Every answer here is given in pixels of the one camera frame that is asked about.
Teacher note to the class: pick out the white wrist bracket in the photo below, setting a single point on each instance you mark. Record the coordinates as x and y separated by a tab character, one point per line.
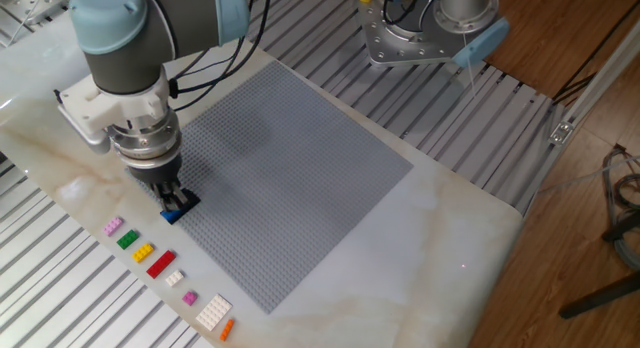
100	110

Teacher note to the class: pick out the grey Lego baseplate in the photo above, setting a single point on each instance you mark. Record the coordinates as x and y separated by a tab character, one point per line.
290	188

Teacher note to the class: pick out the silver corner bracket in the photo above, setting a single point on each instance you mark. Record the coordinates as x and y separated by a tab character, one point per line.
561	133

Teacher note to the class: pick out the yellow Lego brick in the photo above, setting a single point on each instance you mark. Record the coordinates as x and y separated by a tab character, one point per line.
143	252

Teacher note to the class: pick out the black stand legs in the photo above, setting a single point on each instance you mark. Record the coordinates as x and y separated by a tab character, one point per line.
600	298

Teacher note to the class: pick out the white zip tie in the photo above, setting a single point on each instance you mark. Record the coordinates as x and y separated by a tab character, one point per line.
470	68

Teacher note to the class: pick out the red Lego brick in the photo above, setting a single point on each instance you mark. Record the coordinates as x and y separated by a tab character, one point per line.
161	264

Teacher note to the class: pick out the marble pattern board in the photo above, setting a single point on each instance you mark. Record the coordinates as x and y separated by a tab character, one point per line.
400	263

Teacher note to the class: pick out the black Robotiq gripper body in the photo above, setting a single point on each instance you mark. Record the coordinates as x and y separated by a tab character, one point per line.
157	174

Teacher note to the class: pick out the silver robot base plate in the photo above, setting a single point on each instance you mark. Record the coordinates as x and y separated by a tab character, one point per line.
400	50

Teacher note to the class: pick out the small magenta Lego brick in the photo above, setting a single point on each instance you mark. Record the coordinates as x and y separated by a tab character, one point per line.
189	298

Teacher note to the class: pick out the light pink Lego brick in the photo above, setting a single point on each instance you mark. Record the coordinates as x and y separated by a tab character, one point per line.
113	226

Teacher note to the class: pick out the dark navy Lego plate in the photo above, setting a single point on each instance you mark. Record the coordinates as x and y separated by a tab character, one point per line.
192	200

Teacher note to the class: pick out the orange Lego brick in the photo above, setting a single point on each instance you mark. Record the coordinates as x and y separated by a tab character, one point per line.
227	329

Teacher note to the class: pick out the perforated aluminium plate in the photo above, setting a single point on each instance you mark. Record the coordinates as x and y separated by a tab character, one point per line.
35	5

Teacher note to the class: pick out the aluminium frame profile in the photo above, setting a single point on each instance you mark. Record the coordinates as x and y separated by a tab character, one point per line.
600	78

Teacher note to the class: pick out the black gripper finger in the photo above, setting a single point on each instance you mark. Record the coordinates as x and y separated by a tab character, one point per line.
179	194
164	198

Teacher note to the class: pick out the small white Lego brick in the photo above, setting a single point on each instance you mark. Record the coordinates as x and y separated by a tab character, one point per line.
174	278

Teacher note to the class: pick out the large white Lego plate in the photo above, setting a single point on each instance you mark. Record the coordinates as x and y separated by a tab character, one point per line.
214	312

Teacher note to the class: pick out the green Lego brick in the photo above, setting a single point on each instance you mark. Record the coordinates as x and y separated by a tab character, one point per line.
127	239

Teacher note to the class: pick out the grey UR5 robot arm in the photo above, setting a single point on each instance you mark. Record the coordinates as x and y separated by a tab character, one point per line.
130	63

